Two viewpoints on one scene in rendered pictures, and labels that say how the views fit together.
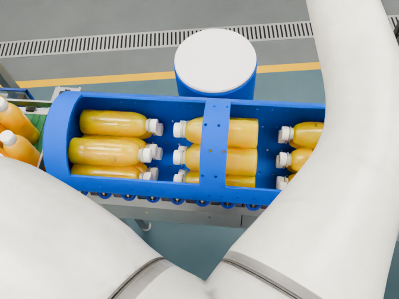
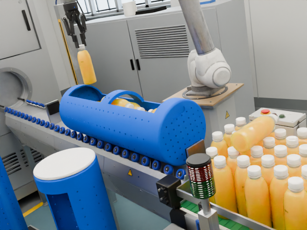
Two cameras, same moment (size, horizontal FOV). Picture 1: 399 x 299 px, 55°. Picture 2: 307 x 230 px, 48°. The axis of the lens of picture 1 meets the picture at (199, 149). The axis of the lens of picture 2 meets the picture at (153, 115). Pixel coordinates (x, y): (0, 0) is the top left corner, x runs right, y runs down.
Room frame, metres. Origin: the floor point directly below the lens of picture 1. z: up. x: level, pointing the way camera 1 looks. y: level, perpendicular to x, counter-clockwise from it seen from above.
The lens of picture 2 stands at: (1.68, 1.15, 1.67)
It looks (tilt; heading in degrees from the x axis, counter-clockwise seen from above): 20 degrees down; 220
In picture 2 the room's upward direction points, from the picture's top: 12 degrees counter-clockwise
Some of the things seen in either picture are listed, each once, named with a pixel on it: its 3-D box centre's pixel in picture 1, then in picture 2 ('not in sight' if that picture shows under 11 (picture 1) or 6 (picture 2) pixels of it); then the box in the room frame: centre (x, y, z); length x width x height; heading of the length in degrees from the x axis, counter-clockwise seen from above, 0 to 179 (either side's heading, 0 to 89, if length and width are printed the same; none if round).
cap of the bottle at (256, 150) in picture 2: not in sight; (256, 150); (0.69, 0.73, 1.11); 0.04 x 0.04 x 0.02
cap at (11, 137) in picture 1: (7, 137); (217, 135); (0.61, 0.55, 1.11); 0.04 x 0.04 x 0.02
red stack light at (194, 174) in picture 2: not in sight; (199, 169); (1.03, 0.72, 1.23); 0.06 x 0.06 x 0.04
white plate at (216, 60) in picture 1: (215, 59); (64, 162); (0.87, -0.09, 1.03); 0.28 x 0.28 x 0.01
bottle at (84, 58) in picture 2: not in sight; (86, 65); (0.38, -0.35, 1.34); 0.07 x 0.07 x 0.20
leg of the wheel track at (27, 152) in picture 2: not in sight; (35, 175); (0.23, -1.57, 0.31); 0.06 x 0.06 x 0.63; 78
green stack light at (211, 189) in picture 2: not in sight; (202, 184); (1.03, 0.72, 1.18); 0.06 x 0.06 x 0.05
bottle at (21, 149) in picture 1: (24, 154); (220, 160); (0.61, 0.55, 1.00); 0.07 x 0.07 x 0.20
